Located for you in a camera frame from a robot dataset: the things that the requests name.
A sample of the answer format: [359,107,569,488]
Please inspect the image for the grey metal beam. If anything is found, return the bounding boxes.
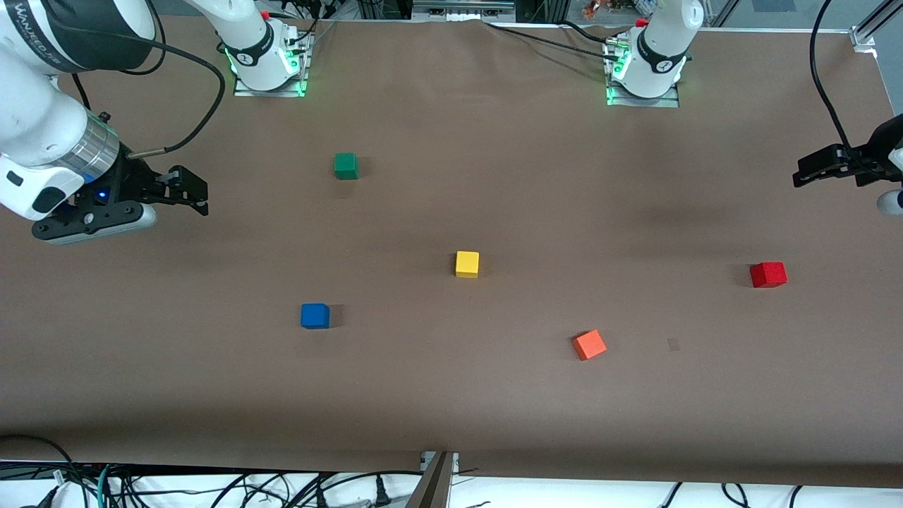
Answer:
[405,452,454,508]

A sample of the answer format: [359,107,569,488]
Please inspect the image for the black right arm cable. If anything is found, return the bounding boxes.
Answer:
[42,0,227,157]

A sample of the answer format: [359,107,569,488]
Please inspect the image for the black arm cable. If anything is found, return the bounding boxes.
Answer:
[42,0,227,157]
[809,0,903,177]

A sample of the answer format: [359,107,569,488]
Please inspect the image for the short black table cable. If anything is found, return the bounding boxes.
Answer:
[557,20,616,43]

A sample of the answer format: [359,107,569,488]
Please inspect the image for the aluminium frame profile corner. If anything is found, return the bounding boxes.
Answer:
[850,0,903,50]

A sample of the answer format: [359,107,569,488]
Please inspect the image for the brown table cover sheet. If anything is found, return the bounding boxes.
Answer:
[0,14,903,489]

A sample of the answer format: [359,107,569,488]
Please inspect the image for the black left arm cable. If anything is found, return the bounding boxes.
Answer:
[809,0,903,177]

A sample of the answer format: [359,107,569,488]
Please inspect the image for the black looping floor cable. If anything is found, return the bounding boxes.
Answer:
[0,434,92,508]

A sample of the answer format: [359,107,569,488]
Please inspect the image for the orange cube block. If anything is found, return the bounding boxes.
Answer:
[573,329,607,361]

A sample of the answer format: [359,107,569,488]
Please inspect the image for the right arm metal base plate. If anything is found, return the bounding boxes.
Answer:
[233,28,312,98]

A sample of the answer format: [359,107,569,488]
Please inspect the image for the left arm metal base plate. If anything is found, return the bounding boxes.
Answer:
[605,39,681,109]

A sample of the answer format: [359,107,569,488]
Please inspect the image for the red cube block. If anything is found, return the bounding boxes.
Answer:
[750,262,788,289]

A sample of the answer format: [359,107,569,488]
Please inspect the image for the long black table cable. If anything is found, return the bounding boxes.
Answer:
[483,21,623,60]

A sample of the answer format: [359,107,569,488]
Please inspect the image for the silver metal bracket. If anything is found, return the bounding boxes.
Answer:
[420,452,460,476]

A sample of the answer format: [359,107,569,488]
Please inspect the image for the aluminium bar with sockets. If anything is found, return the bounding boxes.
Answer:
[413,0,516,18]

